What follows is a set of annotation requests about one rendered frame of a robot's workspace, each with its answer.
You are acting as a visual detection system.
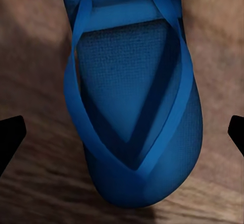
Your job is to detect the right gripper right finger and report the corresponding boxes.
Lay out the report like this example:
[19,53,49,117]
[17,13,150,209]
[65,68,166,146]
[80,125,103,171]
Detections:
[228,115,244,156]

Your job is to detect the sandal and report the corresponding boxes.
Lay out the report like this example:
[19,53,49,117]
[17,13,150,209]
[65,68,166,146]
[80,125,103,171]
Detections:
[63,0,203,209]

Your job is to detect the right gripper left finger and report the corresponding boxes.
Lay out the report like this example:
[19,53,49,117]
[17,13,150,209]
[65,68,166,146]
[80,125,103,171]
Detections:
[0,115,26,176]

